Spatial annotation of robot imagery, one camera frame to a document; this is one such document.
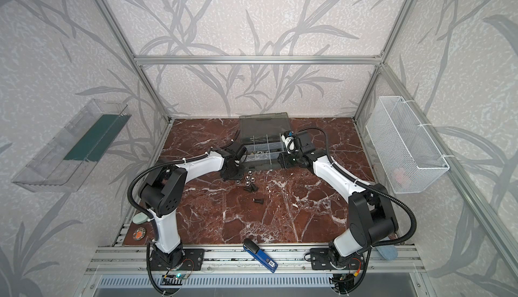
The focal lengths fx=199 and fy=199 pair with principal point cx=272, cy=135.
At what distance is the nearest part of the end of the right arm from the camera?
64cm

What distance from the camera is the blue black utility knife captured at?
72 cm

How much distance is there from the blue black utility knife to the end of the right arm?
0.32 meters
